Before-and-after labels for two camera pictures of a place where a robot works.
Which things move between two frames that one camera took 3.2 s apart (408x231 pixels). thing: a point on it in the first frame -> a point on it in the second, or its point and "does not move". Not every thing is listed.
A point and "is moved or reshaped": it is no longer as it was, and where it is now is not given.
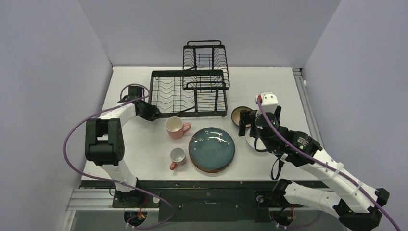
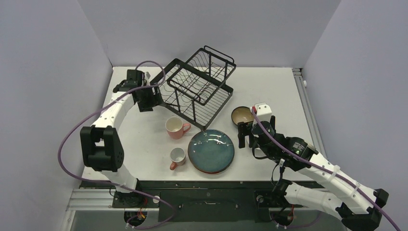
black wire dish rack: x=198 y=89 is moved or reshaped
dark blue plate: x=211 y=148 does not move
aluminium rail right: x=308 y=108 does not move
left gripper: x=151 y=115 -> x=155 y=100
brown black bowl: x=235 y=114 does not move
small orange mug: x=177 y=156 does not move
